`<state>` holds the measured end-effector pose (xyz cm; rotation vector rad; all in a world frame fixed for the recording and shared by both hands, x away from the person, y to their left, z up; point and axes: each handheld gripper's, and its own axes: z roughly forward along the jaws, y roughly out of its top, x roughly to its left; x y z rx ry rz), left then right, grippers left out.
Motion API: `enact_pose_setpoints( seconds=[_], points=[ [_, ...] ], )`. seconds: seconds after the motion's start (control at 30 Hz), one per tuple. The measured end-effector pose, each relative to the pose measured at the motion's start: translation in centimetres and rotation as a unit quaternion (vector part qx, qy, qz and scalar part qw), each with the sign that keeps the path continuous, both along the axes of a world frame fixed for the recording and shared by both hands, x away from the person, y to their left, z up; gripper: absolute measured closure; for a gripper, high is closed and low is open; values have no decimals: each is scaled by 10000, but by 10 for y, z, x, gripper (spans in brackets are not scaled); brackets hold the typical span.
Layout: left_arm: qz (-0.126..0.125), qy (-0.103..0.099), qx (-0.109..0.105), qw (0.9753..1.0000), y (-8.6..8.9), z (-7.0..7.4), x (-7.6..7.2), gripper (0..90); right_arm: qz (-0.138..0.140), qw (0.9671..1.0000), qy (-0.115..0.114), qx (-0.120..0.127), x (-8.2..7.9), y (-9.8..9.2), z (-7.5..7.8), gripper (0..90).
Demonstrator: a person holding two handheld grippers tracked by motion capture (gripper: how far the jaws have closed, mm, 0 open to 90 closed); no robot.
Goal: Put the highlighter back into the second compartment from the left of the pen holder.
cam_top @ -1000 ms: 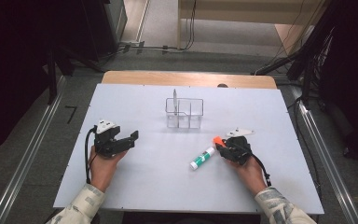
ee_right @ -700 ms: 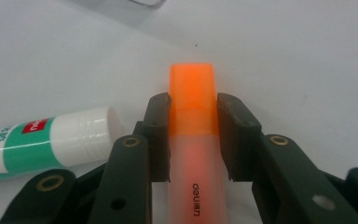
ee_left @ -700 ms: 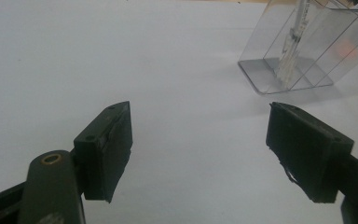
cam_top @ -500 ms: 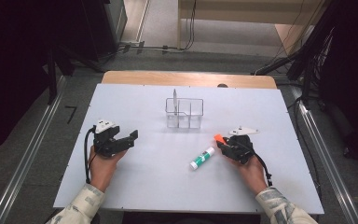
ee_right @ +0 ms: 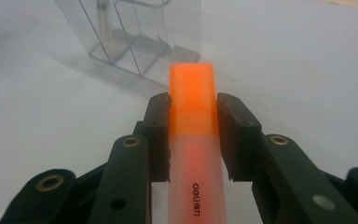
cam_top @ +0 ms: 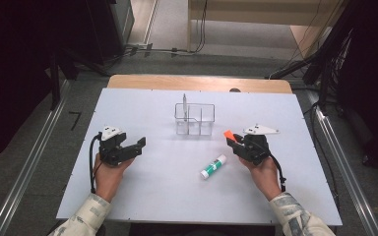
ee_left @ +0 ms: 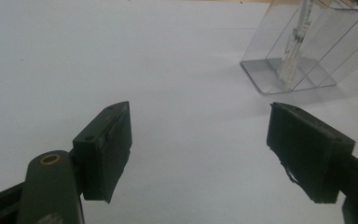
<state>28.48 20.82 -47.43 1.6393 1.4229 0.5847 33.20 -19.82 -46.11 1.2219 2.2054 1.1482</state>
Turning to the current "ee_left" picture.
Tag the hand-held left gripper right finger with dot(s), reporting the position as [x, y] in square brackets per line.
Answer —
[307, 149]

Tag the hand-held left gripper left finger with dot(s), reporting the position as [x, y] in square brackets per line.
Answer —
[105, 149]

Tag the clear plastic pen holder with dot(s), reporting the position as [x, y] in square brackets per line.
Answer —
[304, 53]

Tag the white pen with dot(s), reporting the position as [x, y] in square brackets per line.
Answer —
[295, 46]

